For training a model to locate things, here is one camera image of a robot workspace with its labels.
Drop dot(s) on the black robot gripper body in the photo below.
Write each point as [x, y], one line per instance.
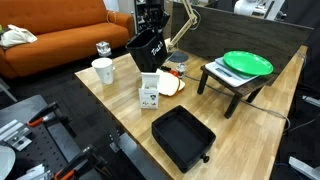
[156, 17]

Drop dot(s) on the black trash bin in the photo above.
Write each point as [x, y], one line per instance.
[148, 50]

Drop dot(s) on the small clear salt shaker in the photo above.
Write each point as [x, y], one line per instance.
[181, 68]

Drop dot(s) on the red toy tomato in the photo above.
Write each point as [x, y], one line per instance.
[173, 72]

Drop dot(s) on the dark wooden back panel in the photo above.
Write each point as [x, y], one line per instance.
[220, 31]

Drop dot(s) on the clear acrylic pepper grinder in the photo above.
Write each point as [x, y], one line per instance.
[103, 49]

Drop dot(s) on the toy bread slices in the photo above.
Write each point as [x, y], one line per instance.
[169, 84]

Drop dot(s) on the white paper cup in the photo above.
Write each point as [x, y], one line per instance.
[104, 69]

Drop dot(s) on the small white carton box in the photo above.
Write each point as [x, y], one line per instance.
[148, 92]

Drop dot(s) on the white kitchen scale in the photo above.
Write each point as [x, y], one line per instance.
[232, 77]

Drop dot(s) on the orange sofa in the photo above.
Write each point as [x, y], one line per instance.
[66, 31]

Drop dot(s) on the green plastic plate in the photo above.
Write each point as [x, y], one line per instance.
[248, 63]

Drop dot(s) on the small dark wooden stool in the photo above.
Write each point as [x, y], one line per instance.
[251, 88]

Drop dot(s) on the black shallow tray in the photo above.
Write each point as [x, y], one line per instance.
[183, 137]

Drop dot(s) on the white cloth bag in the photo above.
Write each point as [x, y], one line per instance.
[15, 36]

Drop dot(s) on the orange handled clamp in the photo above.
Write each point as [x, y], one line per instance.
[41, 115]

